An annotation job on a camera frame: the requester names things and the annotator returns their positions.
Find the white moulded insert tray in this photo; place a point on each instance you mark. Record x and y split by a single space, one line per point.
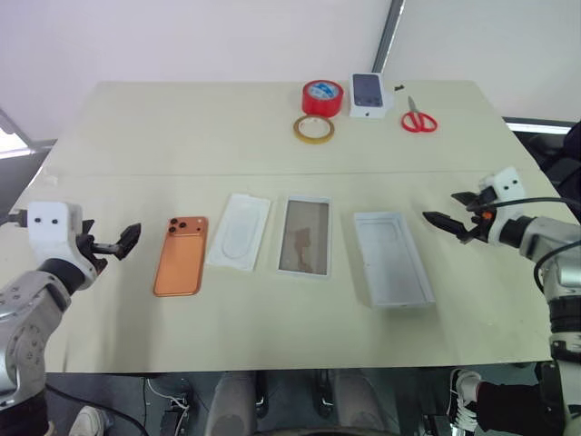
236 236

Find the black trouser leg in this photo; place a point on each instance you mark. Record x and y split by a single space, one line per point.
508 406

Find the grey metal frame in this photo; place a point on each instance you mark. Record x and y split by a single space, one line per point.
18 136

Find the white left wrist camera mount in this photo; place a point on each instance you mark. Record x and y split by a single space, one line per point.
50 236

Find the printed white phone box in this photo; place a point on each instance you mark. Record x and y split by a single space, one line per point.
367 95

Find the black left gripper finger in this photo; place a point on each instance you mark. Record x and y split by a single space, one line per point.
87 226
129 238

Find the grey metal post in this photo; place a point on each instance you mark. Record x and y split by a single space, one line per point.
386 36

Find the yellow tape roll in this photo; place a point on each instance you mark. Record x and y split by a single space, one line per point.
313 140

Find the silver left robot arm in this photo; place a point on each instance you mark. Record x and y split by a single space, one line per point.
27 309

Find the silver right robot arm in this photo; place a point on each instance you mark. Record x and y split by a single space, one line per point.
540 234

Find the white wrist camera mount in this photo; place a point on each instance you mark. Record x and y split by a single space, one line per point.
501 184
50 236

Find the red tape roll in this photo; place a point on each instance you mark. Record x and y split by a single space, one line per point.
313 106

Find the white and black sneaker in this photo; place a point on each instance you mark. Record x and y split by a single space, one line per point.
463 395

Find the grey robot leg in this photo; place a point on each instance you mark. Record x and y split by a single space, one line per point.
358 404
231 404

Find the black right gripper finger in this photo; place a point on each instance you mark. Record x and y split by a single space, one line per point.
465 198
447 223

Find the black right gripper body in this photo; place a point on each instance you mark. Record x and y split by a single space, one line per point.
481 218

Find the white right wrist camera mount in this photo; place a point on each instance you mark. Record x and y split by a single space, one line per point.
501 184

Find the orange smartphone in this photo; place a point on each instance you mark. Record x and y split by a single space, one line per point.
179 263

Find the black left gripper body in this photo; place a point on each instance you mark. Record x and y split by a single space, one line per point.
93 254

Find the white phone box lid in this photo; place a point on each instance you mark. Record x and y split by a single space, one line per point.
392 263

